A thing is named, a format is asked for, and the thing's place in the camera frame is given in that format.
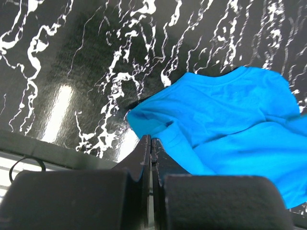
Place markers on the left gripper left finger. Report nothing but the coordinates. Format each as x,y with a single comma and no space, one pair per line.
106,199

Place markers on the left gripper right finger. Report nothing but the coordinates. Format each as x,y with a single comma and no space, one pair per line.
186,202

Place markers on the blue t-shirt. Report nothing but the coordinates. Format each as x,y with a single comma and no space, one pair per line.
246,122

